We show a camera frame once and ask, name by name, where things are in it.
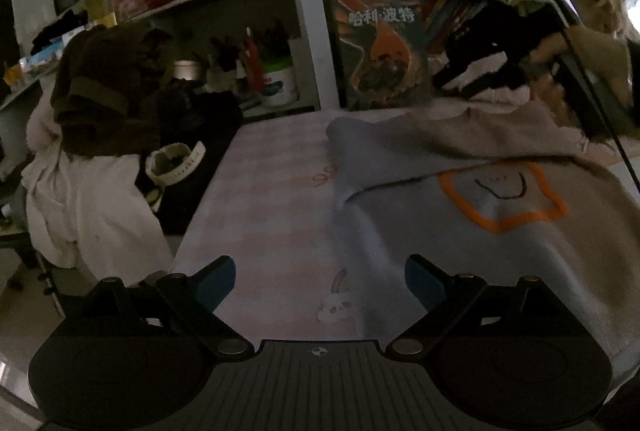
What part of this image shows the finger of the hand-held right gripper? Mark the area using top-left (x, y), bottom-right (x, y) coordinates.
top-left (432, 56), bottom-right (528, 100)
top-left (447, 1), bottom-right (531, 62)

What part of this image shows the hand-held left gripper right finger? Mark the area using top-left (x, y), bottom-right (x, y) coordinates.
top-left (385, 253), bottom-right (576, 359)

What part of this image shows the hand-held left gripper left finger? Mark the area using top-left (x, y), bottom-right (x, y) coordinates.
top-left (65, 255), bottom-right (253, 360)

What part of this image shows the blue and beige sweater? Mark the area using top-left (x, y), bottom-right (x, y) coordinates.
top-left (325, 103), bottom-right (640, 362)

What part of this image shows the row of books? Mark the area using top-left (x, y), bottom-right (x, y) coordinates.
top-left (420, 0), bottom-right (501, 42)

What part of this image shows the pink checked table mat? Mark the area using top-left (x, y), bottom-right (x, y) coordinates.
top-left (170, 108), bottom-right (640, 347)

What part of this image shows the illustrated book box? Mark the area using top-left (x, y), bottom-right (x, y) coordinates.
top-left (330, 0), bottom-right (436, 112)

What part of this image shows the white smartwatch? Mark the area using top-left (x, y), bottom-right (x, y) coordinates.
top-left (145, 142), bottom-right (207, 186)

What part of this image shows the white garment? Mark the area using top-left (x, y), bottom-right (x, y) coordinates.
top-left (22, 86), bottom-right (173, 284)

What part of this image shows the grey metal shelf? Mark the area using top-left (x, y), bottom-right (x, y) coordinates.
top-left (115, 0), bottom-right (551, 122)

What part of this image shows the white jar with green lid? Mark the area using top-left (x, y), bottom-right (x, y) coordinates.
top-left (260, 56), bottom-right (301, 108)

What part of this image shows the round metal tin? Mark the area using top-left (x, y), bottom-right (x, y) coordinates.
top-left (172, 60), bottom-right (203, 82)

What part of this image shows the dark olive garment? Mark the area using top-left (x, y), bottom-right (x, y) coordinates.
top-left (52, 26), bottom-right (176, 156)

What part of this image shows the red tassel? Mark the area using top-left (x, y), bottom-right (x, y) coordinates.
top-left (244, 27), bottom-right (263, 92)

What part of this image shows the cluster of pens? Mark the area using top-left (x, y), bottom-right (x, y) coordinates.
top-left (207, 27), bottom-right (293, 82)

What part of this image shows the black cable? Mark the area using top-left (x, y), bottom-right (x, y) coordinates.
top-left (542, 0), bottom-right (640, 194)

